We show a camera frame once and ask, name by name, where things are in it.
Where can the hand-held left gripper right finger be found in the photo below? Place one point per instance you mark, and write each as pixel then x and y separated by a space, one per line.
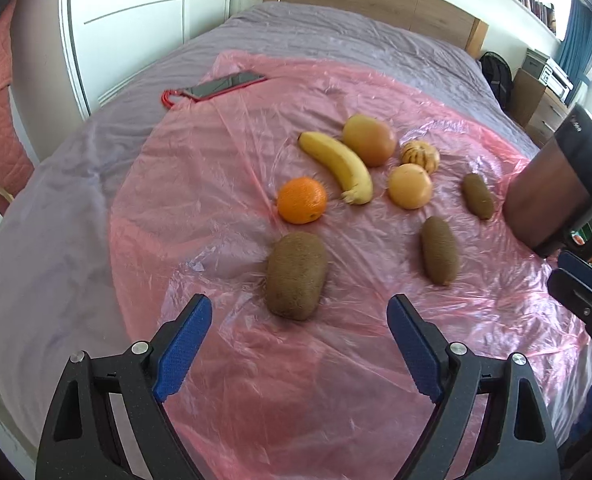
pixel 415 350

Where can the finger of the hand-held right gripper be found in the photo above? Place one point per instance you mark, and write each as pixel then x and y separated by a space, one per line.
pixel 580 272

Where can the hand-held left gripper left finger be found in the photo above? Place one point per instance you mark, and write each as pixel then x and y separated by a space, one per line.
pixel 183 350

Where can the medium brown kiwi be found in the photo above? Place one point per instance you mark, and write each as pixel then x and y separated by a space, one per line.
pixel 439 252

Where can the small brown kiwi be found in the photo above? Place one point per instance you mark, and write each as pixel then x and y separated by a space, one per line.
pixel 478 197

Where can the large brown kiwi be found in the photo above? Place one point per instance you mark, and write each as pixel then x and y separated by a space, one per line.
pixel 296 275

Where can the orange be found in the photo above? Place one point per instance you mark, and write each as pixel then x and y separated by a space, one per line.
pixel 302 201

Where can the striped pepino melon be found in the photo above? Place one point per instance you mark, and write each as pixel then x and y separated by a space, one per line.
pixel 420 154

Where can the yellow banana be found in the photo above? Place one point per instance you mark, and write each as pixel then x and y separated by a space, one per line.
pixel 336 160

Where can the reddish yellow apple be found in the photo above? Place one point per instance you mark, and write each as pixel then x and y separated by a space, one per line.
pixel 373 140

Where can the pink plastic sheet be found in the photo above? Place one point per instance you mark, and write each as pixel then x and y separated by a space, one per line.
pixel 226 185

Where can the wooden nightstand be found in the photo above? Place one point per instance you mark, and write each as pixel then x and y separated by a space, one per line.
pixel 530 100

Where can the white printer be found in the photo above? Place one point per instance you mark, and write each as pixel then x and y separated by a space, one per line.
pixel 558 80

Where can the black backpack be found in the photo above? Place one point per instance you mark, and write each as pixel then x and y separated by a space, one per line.
pixel 495 77

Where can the grey box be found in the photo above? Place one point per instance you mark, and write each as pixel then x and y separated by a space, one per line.
pixel 534 61

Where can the blue curtain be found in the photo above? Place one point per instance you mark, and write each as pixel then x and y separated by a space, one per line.
pixel 580 40

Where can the phone in red case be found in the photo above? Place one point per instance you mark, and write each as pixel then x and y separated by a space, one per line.
pixel 221 85

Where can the bed with grey cover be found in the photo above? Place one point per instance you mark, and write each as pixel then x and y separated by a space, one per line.
pixel 326 35

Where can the white wardrobe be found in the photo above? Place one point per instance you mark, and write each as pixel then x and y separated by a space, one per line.
pixel 141 10

